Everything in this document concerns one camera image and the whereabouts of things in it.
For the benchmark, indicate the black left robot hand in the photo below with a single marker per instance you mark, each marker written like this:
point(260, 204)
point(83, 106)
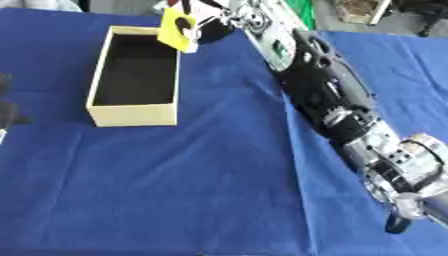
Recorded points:
point(7, 111)

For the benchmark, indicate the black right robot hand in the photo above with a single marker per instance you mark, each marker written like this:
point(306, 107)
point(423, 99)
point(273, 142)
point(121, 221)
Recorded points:
point(214, 31)

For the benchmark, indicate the silver and black right robot arm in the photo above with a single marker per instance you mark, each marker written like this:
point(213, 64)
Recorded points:
point(326, 83)

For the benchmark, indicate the tan cardboard box black inside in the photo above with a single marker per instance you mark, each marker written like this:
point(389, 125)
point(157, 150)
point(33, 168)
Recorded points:
point(135, 115)

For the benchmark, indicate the green object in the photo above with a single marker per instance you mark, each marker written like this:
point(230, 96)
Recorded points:
point(303, 13)

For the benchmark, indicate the pale grey bag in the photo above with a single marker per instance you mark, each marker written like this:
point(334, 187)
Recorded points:
point(41, 4)

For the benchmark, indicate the black chair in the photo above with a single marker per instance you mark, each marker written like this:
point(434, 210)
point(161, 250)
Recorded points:
point(429, 13)

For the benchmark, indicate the brown box with white frame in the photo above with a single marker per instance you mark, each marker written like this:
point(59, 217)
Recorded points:
point(357, 10)

